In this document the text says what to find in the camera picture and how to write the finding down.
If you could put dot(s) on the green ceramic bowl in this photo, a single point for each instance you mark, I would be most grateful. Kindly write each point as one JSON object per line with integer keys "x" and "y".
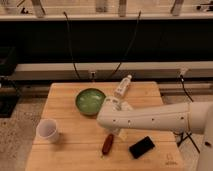
{"x": 89, "y": 101}

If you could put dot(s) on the red chili pepper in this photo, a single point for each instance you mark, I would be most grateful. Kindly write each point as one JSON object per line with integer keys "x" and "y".
{"x": 107, "y": 144}

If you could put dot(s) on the small white box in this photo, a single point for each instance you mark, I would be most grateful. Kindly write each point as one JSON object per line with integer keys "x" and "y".
{"x": 126, "y": 106}

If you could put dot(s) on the white plastic bottle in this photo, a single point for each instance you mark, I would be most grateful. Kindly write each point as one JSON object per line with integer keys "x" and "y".
{"x": 123, "y": 86}

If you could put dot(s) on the black equipment at left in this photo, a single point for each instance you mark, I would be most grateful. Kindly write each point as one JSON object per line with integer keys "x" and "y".
{"x": 8, "y": 64}

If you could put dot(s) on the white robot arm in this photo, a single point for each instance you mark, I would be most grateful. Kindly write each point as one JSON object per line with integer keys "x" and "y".
{"x": 196, "y": 117}

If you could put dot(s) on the white plastic cup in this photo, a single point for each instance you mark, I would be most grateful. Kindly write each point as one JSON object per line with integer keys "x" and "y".
{"x": 47, "y": 130}

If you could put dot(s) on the black smartphone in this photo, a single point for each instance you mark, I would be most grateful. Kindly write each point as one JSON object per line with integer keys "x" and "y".
{"x": 141, "y": 147}

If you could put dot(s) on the wall power outlet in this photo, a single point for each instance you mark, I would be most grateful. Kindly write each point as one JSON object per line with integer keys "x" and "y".
{"x": 92, "y": 75}

